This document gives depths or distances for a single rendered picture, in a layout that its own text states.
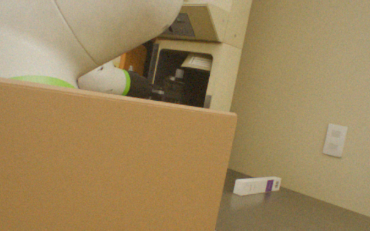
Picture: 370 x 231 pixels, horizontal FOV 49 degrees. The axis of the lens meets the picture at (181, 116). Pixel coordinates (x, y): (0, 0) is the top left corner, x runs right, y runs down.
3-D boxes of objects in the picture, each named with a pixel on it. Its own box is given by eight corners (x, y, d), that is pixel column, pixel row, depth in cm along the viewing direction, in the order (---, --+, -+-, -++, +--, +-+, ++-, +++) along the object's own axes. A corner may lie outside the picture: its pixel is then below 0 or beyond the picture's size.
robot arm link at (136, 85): (106, 99, 126) (126, 104, 120) (114, 62, 125) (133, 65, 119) (120, 101, 130) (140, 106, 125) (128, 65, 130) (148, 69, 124)
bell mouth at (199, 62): (200, 72, 160) (203, 58, 160) (237, 77, 149) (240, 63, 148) (170, 64, 147) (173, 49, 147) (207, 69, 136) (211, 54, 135)
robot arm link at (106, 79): (72, 101, 114) (97, 88, 107) (67, 60, 117) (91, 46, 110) (110, 106, 124) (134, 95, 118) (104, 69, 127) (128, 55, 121)
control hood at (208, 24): (156, 36, 152) (161, 10, 151) (224, 42, 130) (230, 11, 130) (133, 29, 143) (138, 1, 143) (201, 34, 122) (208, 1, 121)
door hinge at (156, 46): (136, 144, 155) (155, 43, 152) (140, 145, 153) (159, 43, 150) (133, 144, 154) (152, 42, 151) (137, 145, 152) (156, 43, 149)
